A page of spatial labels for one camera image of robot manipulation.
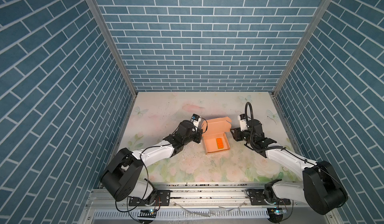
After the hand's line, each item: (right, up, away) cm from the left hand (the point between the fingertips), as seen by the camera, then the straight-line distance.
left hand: (203, 130), depth 86 cm
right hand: (+18, +1, +3) cm, 18 cm away
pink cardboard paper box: (+6, 0, +1) cm, 6 cm away
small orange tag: (+10, -9, +6) cm, 15 cm away
